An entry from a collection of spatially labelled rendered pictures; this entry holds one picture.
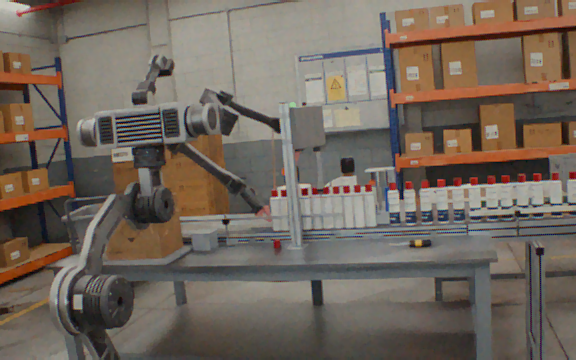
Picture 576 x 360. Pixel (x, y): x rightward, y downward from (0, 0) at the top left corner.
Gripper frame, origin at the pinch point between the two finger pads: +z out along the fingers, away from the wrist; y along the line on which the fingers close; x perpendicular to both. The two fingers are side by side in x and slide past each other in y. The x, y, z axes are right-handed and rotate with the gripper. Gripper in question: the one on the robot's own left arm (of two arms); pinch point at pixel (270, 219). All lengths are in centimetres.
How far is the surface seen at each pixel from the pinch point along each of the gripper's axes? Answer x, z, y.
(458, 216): -70, 59, -3
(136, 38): 130, -337, 433
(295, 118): -48, -24, -18
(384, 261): -41, 46, -46
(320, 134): -49, -12, -7
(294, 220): -14.6, 9.0, -15.7
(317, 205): -23.7, 10.8, -1.9
